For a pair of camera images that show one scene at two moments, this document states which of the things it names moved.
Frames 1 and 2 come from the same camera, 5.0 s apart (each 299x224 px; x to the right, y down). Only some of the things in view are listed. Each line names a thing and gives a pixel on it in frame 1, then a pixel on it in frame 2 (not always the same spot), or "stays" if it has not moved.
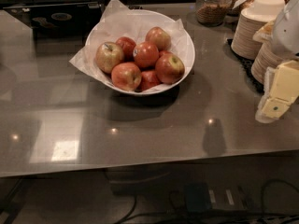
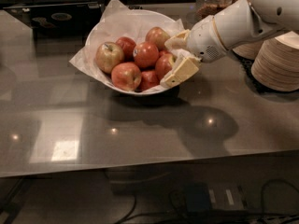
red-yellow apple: [169, 68] stays
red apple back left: [128, 45] stays
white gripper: [287, 35] -> [203, 38]
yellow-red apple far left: [107, 55] stays
